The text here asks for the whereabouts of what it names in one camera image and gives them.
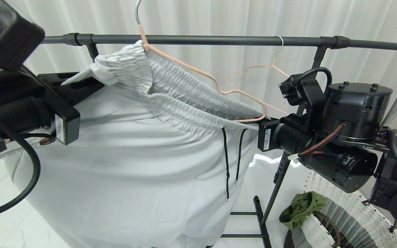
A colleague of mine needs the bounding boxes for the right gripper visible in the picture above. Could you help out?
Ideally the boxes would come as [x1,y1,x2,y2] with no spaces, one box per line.
[257,115,322,156]

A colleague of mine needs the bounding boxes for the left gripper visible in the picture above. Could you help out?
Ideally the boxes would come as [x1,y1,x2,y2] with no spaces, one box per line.
[0,65,104,153]

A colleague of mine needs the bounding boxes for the pink clothes hanger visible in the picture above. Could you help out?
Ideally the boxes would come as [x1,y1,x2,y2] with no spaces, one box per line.
[226,44,291,116]
[135,0,268,123]

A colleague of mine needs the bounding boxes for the pale grey shorts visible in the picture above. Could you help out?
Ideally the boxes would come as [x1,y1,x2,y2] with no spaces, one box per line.
[4,40,271,248]

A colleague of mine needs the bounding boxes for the white laundry basket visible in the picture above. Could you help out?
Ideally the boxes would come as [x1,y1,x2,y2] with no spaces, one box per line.
[284,172,397,248]

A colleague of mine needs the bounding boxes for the black clothes rack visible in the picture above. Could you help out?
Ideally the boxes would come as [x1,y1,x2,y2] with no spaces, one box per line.
[42,32,397,248]

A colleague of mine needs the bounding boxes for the green garment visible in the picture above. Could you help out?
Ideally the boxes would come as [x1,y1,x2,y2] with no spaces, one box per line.
[279,192,327,231]

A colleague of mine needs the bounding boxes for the white curtain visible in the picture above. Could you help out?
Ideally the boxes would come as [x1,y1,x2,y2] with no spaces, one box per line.
[0,0,397,166]

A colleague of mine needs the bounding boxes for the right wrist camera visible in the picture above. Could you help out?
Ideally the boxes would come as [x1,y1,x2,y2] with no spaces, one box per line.
[279,67,333,120]

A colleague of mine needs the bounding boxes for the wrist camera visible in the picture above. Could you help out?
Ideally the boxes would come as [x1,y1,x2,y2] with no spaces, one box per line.
[279,67,333,120]
[0,0,46,72]

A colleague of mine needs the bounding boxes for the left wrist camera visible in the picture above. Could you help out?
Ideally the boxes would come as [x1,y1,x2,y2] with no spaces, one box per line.
[0,0,46,72]

